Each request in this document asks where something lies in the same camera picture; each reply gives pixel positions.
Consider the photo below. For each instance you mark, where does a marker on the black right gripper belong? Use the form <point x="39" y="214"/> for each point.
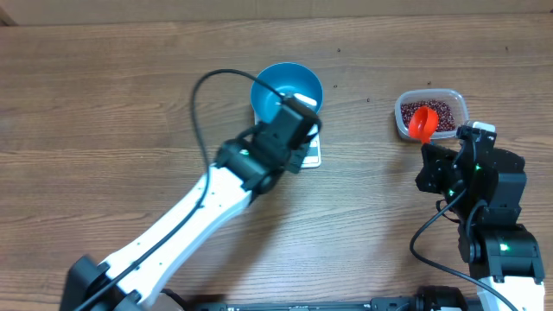
<point x="434" y="160"/>

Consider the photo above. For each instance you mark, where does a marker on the white digital kitchen scale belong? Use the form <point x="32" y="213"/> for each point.
<point x="313" y="156"/>

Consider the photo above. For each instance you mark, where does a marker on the red adzuki beans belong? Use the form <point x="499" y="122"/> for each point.
<point x="444" y="112"/>

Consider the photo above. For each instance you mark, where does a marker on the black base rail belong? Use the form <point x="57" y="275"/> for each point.
<point x="436" y="298"/>

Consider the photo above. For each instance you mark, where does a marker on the blue metal bowl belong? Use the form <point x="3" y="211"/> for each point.
<point x="287" y="78"/>

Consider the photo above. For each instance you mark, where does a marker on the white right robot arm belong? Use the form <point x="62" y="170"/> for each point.
<point x="483" y="186"/>

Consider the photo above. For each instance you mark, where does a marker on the clear plastic food container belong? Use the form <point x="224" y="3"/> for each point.
<point x="451" y="98"/>

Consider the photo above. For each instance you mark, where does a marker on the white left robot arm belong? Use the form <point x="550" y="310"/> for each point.
<point x="245" y="167"/>

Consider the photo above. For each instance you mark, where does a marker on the red measuring scoop blue handle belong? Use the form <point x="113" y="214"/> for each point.
<point x="423" y="124"/>

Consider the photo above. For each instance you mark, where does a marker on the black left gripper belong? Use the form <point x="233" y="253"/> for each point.
<point x="297" y="163"/>

